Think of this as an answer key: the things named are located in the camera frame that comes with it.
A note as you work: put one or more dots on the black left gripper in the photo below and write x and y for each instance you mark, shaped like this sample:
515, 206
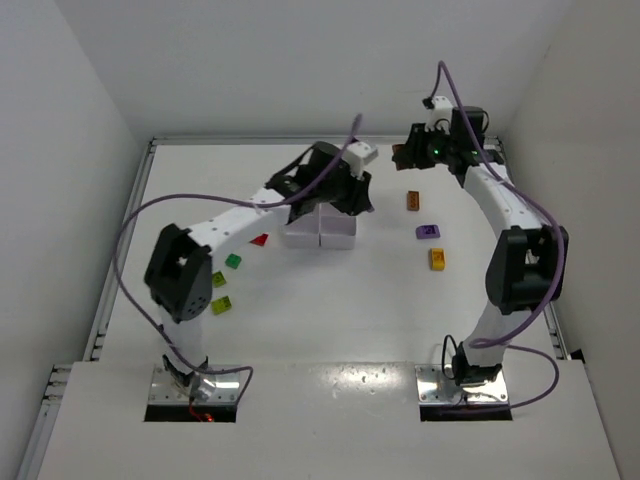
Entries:
357, 192

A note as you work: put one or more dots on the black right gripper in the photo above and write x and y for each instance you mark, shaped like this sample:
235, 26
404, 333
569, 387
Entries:
413, 151

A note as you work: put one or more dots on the orange lego brick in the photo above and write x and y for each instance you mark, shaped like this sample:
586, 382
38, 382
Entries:
413, 201

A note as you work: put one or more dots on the purple lego brick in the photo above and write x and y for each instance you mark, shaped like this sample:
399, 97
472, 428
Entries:
429, 231

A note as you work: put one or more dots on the red arch lego brick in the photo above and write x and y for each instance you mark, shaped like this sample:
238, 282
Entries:
260, 240

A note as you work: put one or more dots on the yellow lego brick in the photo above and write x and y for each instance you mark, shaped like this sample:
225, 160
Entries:
437, 259

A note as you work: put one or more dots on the yellow-green lego brick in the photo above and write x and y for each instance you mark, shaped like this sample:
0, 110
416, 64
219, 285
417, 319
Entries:
218, 279

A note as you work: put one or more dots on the green and yellow lego stack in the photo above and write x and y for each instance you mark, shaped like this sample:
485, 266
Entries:
221, 305

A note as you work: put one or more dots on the orange half-round lego piece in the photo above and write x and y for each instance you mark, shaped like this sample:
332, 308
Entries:
398, 157

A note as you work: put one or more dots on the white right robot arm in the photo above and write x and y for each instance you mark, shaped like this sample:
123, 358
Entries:
526, 269

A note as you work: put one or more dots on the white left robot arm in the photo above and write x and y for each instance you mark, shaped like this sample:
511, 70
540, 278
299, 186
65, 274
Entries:
324, 182

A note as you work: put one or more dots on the white divided storage box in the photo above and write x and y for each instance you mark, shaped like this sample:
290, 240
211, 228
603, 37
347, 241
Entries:
324, 228

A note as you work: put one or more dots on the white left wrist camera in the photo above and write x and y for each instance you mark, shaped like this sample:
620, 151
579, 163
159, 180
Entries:
358, 155

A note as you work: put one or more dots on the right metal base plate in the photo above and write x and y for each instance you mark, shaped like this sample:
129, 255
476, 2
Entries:
436, 390

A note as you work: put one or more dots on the metal base plate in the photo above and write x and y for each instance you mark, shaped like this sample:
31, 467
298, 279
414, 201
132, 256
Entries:
208, 390
436, 390

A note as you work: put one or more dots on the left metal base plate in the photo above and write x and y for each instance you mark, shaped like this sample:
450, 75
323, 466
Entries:
208, 390

